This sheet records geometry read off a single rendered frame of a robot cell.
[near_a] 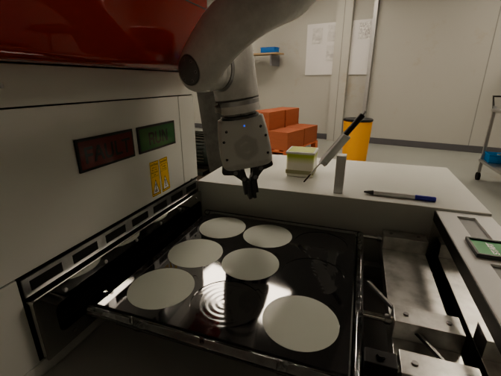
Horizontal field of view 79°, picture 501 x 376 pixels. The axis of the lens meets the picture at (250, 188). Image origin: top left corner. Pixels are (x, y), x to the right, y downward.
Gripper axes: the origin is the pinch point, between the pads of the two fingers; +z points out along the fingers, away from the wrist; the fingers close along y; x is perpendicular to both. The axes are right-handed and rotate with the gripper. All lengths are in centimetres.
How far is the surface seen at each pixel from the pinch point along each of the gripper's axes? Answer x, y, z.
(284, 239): -7.7, 4.2, 9.4
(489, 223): -20.0, 38.9, 8.3
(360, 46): 532, 333, -40
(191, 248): -7.6, -14.0, 6.8
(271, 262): -15.5, -0.6, 8.7
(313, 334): -32.1, 0.4, 8.9
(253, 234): -4.6, -1.4, 8.6
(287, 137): 405, 131, 81
